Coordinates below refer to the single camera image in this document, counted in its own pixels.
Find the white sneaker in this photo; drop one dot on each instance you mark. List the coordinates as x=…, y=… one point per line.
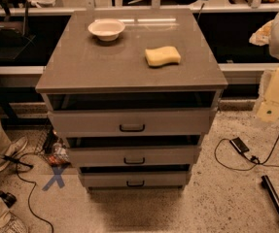
x=12, y=149

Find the wire basket with items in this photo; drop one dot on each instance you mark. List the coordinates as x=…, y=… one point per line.
x=51, y=148

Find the black device on floor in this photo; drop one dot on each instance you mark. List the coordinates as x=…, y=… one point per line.
x=8, y=198

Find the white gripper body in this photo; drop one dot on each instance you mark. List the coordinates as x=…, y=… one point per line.
x=268, y=95

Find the mesh sneaker bottom left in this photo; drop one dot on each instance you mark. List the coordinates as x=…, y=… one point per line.
x=15, y=225

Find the grey drawer cabinet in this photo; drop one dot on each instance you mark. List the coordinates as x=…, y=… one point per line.
x=86, y=74

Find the grey drawer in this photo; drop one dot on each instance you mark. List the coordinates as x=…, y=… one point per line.
x=133, y=156
x=133, y=180
x=132, y=122

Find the black chair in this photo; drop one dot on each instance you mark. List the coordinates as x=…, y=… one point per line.
x=14, y=34

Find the white bowl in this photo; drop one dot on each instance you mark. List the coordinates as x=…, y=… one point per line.
x=106, y=30

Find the blue tape cross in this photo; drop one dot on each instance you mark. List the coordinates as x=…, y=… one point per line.
x=57, y=172

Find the black power adapter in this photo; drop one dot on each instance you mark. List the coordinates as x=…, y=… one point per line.
x=239, y=145

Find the yellow sponge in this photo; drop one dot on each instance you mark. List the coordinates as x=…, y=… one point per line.
x=162, y=56

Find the black bar lower right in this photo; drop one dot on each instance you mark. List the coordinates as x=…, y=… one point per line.
x=276, y=201

